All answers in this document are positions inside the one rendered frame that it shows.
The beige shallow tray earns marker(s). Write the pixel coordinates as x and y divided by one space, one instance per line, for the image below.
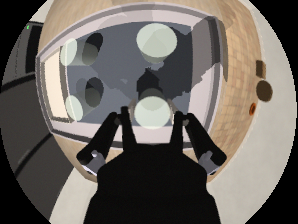
55 89

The clear glass cylinder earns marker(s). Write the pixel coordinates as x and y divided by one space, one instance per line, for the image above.
78 105
152 110
77 52
156 42

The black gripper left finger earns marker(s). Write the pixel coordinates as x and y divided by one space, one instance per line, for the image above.
94 154

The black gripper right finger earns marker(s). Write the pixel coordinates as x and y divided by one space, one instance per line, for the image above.
209 156

